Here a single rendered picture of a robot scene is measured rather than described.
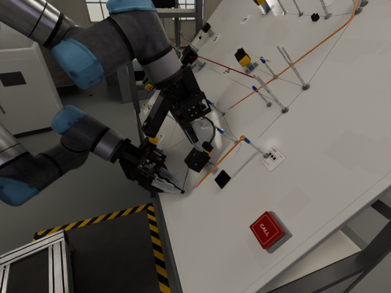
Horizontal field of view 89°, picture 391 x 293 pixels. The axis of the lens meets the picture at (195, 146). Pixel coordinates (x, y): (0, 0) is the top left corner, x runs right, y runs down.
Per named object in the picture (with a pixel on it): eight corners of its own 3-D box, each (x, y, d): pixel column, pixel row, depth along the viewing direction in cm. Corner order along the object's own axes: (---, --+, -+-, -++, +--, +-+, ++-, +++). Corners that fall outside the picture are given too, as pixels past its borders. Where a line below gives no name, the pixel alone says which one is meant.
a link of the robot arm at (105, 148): (91, 157, 52) (109, 134, 56) (107, 166, 53) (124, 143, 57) (94, 146, 46) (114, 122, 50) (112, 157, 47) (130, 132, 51)
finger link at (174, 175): (189, 187, 55) (160, 170, 52) (179, 191, 59) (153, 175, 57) (192, 178, 57) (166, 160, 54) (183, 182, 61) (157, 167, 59)
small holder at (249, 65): (251, 54, 71) (240, 39, 67) (259, 66, 65) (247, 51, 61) (241, 63, 73) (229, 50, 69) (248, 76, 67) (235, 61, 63)
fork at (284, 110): (290, 109, 50) (261, 72, 41) (285, 114, 50) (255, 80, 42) (285, 106, 51) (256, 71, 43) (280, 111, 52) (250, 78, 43)
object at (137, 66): (132, 81, 132) (130, 71, 128) (129, 69, 160) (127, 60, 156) (180, 77, 141) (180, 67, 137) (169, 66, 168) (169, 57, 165)
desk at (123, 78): (122, 104, 373) (113, 63, 332) (106, 86, 465) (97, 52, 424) (156, 97, 403) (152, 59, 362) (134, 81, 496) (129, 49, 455)
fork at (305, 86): (312, 85, 48) (285, 43, 40) (306, 91, 49) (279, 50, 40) (305, 83, 50) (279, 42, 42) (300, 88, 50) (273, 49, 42)
